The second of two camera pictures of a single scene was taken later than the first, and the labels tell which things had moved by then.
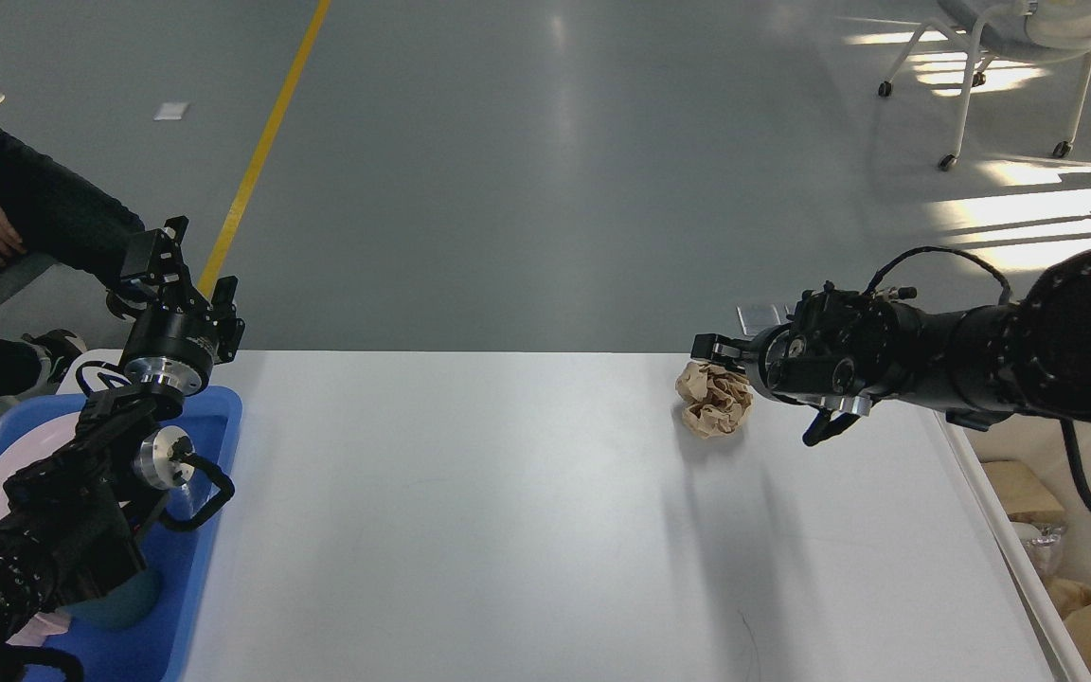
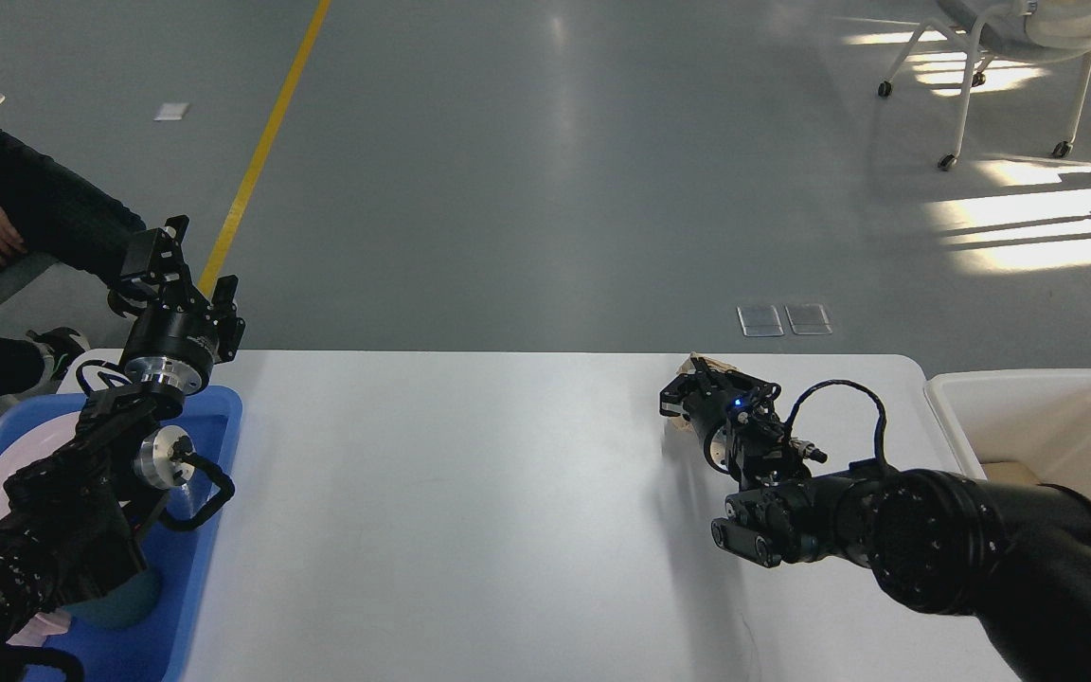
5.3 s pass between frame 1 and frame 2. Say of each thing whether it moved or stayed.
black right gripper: moved
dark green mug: stayed
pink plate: stayed
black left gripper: stayed
